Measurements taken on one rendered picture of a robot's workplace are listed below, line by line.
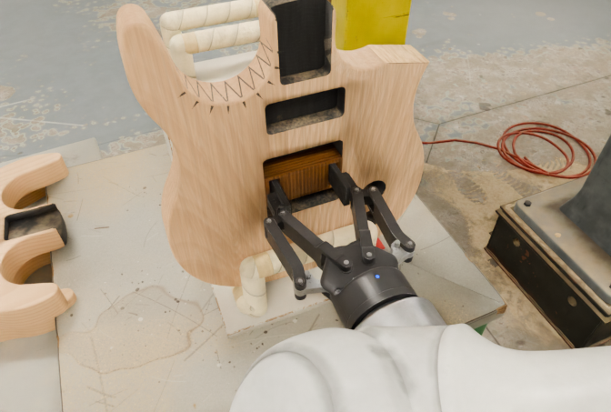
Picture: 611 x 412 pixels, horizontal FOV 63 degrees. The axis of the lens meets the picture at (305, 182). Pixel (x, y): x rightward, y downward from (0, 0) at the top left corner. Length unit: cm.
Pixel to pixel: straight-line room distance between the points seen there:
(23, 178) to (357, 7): 129
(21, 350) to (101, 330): 12
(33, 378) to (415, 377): 65
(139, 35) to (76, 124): 242
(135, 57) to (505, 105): 261
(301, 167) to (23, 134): 241
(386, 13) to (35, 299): 155
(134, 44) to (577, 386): 39
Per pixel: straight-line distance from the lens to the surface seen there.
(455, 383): 25
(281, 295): 75
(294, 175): 59
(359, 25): 192
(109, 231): 90
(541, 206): 193
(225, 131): 52
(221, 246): 64
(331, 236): 67
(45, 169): 98
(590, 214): 187
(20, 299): 79
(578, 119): 300
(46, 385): 81
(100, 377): 75
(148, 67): 47
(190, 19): 86
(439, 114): 276
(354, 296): 47
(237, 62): 93
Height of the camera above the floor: 157
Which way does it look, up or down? 44 degrees down
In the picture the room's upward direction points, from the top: straight up
